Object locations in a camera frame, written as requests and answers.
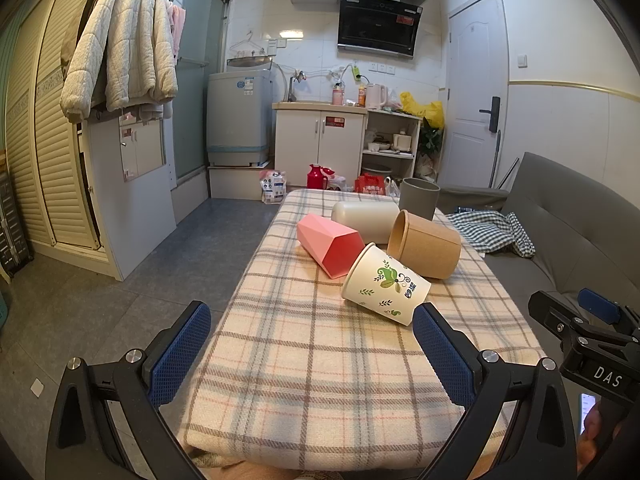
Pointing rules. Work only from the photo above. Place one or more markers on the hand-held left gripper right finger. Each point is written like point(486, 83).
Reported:
point(442, 360)

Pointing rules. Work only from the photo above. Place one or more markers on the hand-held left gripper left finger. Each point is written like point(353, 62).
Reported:
point(181, 356)

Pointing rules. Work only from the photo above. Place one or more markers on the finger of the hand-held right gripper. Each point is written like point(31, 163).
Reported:
point(600, 305)
point(555, 312)

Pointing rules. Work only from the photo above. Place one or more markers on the white floral paper cup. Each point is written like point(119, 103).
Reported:
point(385, 280)

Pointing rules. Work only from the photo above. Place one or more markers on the brown kraft paper cup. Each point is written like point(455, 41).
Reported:
point(430, 245)

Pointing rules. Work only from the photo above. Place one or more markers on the cream plastic cup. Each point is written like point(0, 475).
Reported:
point(365, 220)

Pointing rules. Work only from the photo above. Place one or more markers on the grey plastic cup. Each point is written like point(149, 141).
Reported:
point(420, 200)

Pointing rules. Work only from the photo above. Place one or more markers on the pink faceted cup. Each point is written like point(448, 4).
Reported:
point(325, 245)

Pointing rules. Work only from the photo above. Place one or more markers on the person's right hand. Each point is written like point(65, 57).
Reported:
point(590, 440)

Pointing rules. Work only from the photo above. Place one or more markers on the grey sofa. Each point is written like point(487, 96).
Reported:
point(575, 220)

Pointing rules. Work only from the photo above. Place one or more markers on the green checkered cloth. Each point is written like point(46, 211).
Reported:
point(490, 230)

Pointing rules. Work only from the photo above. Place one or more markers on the plaid tablecloth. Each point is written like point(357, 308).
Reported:
point(325, 370)

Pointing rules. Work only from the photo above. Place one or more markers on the white washing machine platform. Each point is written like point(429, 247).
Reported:
point(235, 182)

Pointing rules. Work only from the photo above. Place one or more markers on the red shopping bag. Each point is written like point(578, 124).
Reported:
point(371, 185)

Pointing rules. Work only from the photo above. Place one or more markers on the white blue carton pack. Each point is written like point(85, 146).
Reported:
point(272, 187)

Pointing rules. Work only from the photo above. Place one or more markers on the green plant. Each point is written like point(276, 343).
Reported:
point(431, 147)

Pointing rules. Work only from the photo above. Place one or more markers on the white open shelf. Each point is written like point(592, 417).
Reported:
point(390, 160)

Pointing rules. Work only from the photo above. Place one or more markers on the dark suitcase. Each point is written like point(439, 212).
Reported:
point(12, 230)

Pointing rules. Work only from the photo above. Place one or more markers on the red thermos jug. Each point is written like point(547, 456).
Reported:
point(316, 177)

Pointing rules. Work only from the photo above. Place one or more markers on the cream louvered wardrobe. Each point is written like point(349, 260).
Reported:
point(45, 160)

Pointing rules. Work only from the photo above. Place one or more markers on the yellow plastic bag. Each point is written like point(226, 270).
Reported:
point(425, 110)

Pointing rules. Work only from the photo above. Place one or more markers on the grey washing machine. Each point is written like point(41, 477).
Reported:
point(240, 120)

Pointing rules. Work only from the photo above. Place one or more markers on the white sink cabinet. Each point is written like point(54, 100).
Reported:
point(320, 145)

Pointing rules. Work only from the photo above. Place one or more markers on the white door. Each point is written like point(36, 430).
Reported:
point(472, 75)

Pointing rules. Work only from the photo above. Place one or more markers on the white electric kettle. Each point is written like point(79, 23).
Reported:
point(376, 97)

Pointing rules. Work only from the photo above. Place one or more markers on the orange bottle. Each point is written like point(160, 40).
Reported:
point(361, 96)

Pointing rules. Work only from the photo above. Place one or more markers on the pink bottle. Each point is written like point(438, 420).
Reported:
point(338, 96)

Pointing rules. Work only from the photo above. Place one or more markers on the metal faucet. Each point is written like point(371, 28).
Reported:
point(295, 82)

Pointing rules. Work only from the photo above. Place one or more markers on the green power strip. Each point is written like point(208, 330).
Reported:
point(355, 72)

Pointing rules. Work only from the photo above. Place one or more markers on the metal basin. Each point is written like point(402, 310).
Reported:
point(247, 62)

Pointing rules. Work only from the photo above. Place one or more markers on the frosted glass sliding door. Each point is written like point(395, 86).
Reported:
point(195, 35)

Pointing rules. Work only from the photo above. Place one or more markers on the white puffer jacket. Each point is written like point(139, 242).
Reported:
point(125, 35)

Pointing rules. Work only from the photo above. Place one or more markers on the pink towel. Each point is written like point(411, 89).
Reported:
point(176, 30)

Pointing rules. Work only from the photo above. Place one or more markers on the black range hood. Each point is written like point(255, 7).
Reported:
point(377, 22)

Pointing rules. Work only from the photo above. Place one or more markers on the white light switch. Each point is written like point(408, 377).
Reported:
point(522, 60)

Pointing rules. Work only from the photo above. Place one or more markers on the white wall sockets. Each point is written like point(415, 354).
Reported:
point(382, 68)

